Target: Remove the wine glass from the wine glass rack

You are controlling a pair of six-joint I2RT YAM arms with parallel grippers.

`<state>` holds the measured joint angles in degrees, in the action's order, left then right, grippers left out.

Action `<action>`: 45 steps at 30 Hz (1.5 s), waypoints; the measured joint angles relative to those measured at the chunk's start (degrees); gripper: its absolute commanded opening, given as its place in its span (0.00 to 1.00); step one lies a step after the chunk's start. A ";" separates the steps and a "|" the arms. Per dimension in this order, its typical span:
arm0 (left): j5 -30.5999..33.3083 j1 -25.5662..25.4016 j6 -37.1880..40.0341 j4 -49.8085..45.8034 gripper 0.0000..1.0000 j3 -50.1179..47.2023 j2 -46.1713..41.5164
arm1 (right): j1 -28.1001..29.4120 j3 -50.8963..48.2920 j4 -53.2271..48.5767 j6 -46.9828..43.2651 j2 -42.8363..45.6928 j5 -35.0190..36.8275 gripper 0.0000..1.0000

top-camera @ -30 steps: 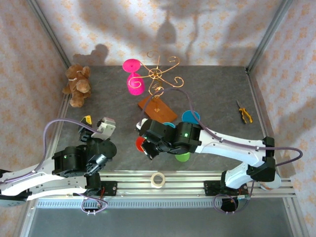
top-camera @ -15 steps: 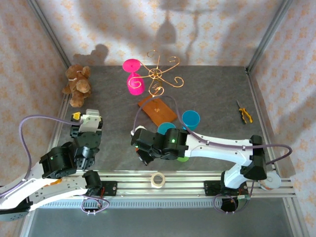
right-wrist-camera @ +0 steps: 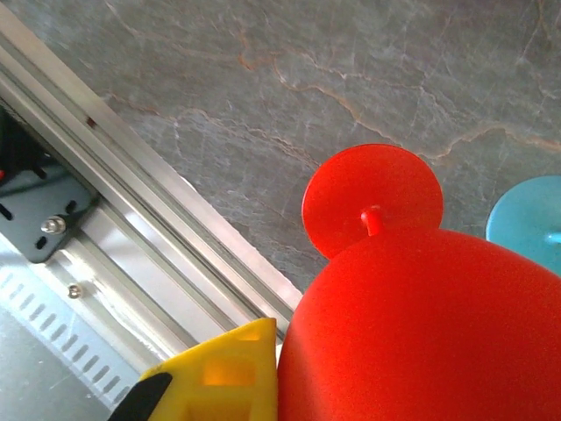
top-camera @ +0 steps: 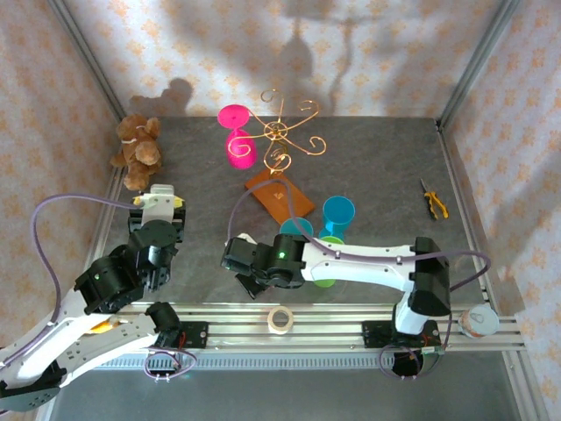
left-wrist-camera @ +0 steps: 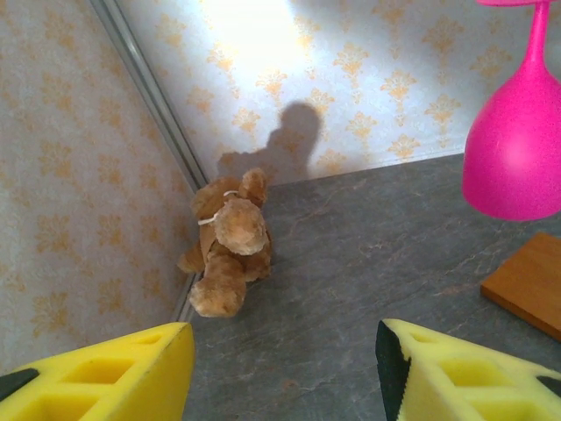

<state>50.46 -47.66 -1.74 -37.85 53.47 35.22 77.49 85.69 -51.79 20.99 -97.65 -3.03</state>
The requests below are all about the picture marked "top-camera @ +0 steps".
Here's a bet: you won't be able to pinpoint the light blue plastic wine glass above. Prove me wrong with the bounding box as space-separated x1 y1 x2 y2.
279 217 315 238

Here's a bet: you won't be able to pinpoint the green plastic wine glass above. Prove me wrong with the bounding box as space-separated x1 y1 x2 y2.
311 235 346 289

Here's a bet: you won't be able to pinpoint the copper wire wine glass rack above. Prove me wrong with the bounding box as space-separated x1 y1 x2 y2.
227 89 328 225

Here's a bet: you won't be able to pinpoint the pink plastic wine glass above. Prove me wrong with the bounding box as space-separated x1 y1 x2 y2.
217 103 257 171

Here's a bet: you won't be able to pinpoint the deep blue plastic wine glass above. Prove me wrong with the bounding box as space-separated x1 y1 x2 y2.
318 195 355 242

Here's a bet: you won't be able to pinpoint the beige masking tape roll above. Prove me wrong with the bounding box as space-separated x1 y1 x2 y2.
267 306 295 335

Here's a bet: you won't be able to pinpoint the brown teddy bear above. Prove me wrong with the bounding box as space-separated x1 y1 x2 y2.
109 113 164 192

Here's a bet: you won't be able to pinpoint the orange plastic object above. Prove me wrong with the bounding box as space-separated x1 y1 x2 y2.
87 319 122 337

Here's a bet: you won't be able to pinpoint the yellow black pliers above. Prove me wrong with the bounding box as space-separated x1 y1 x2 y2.
419 177 450 220

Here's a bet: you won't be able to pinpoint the tin can with silver lid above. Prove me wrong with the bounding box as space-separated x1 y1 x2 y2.
458 304 501 339

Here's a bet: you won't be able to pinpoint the aluminium table side rail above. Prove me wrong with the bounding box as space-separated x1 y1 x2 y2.
32 166 128 421
436 118 551 421

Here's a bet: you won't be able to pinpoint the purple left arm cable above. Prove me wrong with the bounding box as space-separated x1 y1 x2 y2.
0 194 144 367

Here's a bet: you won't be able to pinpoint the aluminium mounting rail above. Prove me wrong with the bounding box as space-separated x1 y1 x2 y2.
46 302 526 354

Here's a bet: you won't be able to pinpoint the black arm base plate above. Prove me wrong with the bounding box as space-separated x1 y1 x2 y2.
361 319 441 351
168 321 209 351

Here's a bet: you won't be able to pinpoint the grey slotted cable duct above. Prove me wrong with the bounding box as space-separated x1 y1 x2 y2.
131 353 398 372

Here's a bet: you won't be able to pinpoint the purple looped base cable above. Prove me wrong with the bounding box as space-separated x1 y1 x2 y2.
143 340 205 382
379 344 448 382

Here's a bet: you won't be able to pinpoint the aluminium frame post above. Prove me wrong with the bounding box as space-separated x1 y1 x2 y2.
437 0 525 128
46 0 128 124

